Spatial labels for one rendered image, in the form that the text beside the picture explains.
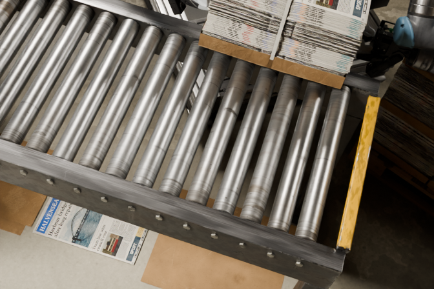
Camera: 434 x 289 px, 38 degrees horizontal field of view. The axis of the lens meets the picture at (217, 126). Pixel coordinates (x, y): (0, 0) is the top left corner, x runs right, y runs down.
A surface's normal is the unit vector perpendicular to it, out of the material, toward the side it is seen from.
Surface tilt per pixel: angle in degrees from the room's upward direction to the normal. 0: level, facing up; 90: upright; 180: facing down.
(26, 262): 0
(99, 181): 0
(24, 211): 0
